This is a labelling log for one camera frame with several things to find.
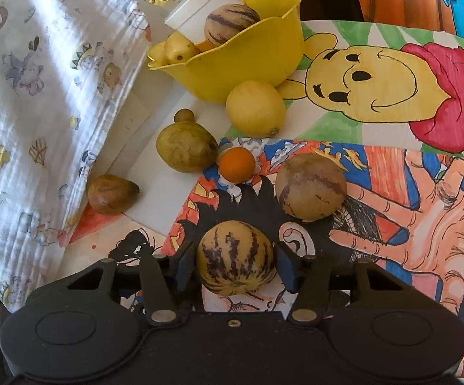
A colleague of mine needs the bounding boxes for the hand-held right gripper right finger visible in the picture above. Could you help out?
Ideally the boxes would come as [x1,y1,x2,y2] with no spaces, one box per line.
[276,243,403,326]

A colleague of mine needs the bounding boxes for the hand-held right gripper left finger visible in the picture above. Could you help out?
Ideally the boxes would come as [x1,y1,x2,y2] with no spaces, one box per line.
[66,244,197,327]

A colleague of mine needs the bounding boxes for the striped yellow pepino melon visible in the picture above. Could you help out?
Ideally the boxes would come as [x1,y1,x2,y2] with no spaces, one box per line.
[197,220,276,297]

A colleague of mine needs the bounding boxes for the brown potato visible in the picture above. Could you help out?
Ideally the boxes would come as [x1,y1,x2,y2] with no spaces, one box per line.
[87,174,140,215]

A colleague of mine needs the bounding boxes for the yellow flower-shaped bowl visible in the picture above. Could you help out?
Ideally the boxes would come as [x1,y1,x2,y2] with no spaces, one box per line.
[147,0,309,104]

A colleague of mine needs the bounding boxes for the brown round pepino melon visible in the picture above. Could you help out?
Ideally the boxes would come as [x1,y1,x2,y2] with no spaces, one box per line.
[275,154,348,222]

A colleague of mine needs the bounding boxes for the colourful cartoon drawing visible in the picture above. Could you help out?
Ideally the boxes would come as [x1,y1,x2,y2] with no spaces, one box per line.
[168,136,464,378]

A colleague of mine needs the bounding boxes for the small orange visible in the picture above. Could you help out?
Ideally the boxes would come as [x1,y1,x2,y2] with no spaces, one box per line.
[218,147,257,183]

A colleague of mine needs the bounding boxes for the small brown round fruit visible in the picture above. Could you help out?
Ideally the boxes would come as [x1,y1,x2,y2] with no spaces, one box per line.
[174,108,196,126]

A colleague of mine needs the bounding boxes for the yellow lemon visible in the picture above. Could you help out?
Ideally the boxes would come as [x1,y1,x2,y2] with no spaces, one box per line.
[226,81,287,138]

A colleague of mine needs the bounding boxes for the white board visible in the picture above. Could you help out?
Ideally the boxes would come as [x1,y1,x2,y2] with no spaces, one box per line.
[105,76,232,233]

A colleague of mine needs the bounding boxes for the white printed blanket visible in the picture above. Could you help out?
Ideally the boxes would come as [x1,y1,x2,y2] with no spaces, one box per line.
[0,0,152,313]

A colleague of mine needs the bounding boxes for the striped tan pepino melon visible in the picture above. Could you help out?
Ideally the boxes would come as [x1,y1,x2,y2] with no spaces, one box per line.
[204,4,261,47]

